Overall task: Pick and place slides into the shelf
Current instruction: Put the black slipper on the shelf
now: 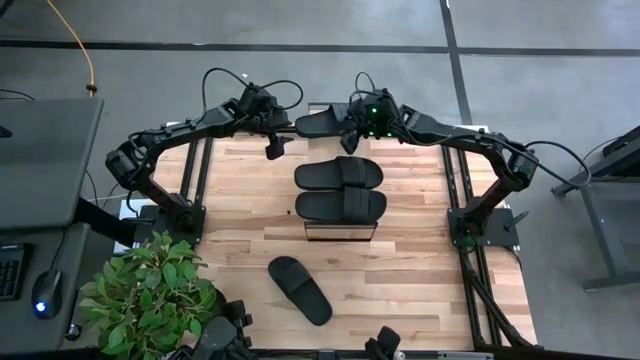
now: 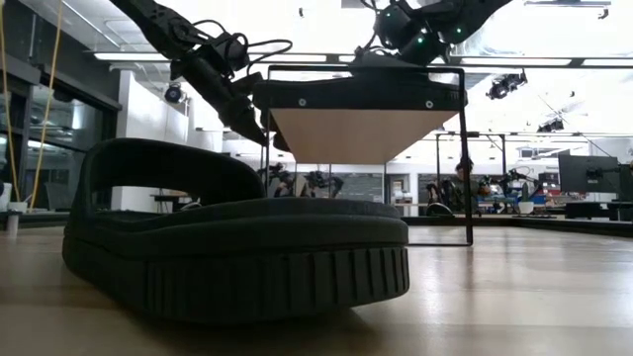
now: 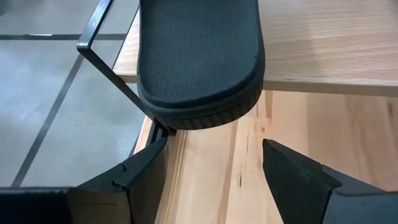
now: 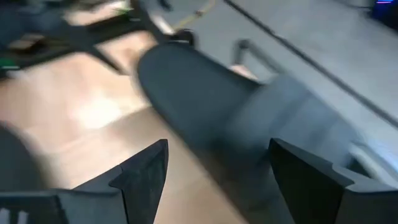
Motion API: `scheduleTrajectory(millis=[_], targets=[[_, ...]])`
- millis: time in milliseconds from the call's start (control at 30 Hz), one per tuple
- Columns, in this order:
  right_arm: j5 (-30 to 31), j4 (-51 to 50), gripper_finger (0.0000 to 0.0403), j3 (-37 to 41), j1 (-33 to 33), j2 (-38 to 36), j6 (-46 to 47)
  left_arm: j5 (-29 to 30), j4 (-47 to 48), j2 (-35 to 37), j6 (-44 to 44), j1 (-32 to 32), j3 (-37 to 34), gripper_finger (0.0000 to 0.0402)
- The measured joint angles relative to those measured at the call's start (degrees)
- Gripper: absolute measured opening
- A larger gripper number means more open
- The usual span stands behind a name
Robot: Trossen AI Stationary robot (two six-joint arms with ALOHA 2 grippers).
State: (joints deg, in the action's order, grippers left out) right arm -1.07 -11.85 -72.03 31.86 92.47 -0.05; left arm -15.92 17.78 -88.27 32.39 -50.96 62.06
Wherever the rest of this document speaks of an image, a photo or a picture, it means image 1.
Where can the grey metal stand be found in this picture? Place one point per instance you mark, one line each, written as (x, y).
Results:
(600, 225)

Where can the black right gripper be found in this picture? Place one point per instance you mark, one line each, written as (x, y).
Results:
(377, 117)

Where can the black aluminium table frame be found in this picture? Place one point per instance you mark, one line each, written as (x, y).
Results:
(202, 170)

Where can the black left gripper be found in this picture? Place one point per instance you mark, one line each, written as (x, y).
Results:
(262, 107)

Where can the black computer mouse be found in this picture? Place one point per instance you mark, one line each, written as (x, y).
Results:
(47, 295)

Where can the dark grey desk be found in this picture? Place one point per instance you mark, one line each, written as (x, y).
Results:
(25, 330)

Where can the grey desk panel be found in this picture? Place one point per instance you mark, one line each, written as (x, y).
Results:
(40, 150)

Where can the black rubber slide sandal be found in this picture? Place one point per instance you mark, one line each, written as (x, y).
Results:
(300, 290)
(320, 206)
(320, 175)
(317, 122)

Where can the wooden shelf with black frame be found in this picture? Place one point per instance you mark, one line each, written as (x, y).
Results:
(330, 147)

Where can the silver metal bar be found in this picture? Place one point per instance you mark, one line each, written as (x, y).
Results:
(465, 356)

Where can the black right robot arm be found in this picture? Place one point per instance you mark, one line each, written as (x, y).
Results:
(450, 132)

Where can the black plant pot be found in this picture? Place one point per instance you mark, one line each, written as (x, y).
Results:
(220, 306)

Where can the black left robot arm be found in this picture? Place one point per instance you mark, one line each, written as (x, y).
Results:
(190, 127)

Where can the small black round knob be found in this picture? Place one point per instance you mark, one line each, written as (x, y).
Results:
(73, 332)

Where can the green leafy plant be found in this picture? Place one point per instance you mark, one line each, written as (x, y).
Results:
(145, 295)

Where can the black keyboard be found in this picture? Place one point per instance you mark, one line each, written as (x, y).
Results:
(10, 272)

